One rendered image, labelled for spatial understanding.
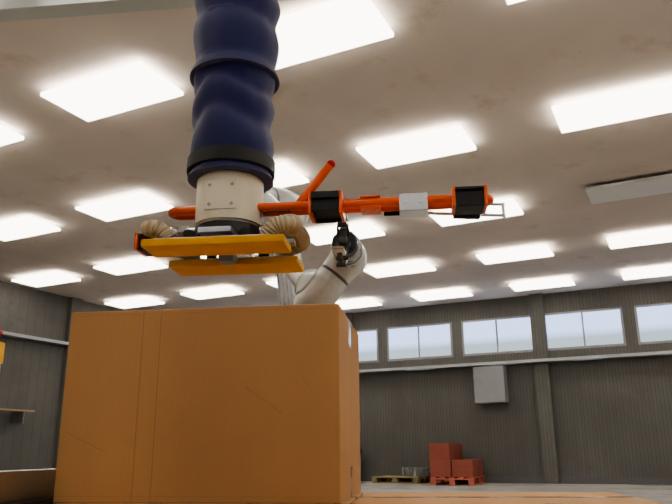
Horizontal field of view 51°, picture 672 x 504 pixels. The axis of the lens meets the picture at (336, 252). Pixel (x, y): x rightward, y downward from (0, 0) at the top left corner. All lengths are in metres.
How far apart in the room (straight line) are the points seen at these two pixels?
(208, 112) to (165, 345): 0.61
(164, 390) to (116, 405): 0.11
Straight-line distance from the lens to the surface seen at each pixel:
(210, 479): 1.50
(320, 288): 2.12
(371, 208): 1.72
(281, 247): 1.63
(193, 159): 1.78
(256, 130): 1.79
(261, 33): 1.92
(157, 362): 1.56
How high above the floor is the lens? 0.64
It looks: 16 degrees up
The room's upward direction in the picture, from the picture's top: straight up
